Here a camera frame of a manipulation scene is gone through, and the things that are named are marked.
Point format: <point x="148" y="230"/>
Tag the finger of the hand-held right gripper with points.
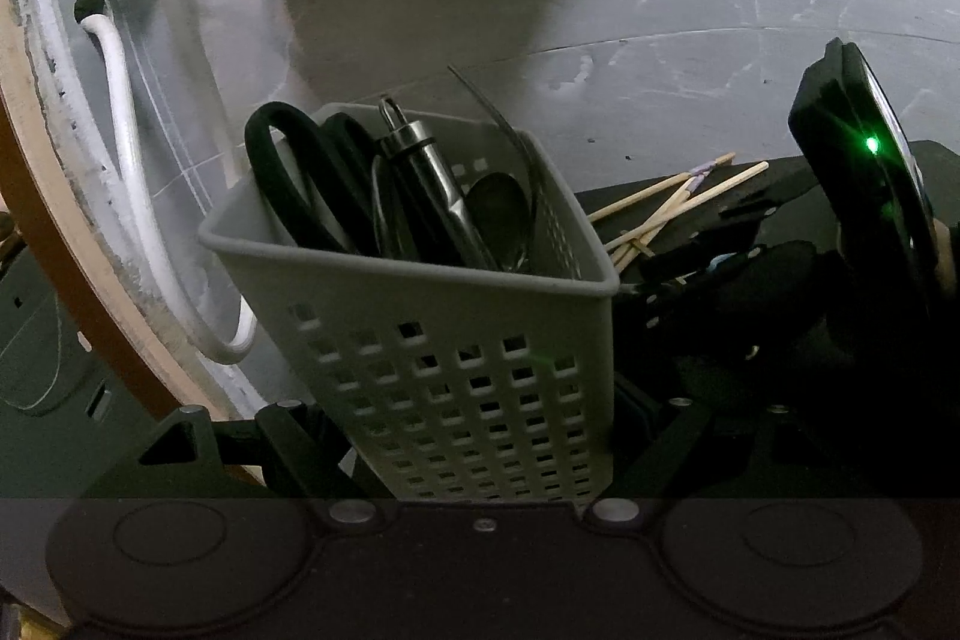
<point x="765" y="197"/>
<point x="697" y="280"/>

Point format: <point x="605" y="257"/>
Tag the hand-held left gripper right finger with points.
<point x="660" y="460"/>

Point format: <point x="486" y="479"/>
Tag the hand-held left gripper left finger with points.
<point x="300" y="452"/>

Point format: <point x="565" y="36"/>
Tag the plain wooden chopstick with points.
<point x="720" y="189"/>
<point x="637" y="250"/>

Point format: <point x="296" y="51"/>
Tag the grey perforated utensil basket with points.
<point x="337" y="287"/>

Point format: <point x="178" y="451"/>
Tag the slim dark metal utensil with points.
<point x="530" y="175"/>

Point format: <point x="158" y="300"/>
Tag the silver spoon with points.
<point x="495" y="212"/>

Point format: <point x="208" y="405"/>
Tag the dark green cabinet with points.
<point x="45" y="385"/>

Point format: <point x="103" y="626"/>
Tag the wooden door frame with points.
<point x="52" y="183"/>

